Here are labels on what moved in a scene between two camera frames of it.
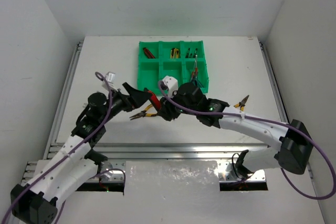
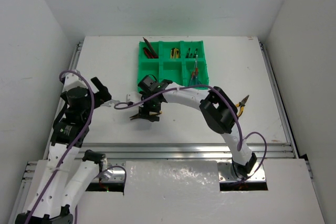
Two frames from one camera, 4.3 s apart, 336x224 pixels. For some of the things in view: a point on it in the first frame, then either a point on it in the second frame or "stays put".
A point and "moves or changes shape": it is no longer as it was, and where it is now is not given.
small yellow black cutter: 176,53 stays put
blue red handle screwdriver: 196,73 → 192,80
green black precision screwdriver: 188,53 stays put
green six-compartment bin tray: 185,61 stays put
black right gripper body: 172,110 → 148,106
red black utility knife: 155,100 moves or changes shape
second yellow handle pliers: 241,104 stays put
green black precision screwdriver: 194,55 stays put
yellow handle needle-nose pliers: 144,114 stays put
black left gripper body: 128,97 → 102,94
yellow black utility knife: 172,52 stays put
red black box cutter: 148,53 stays put
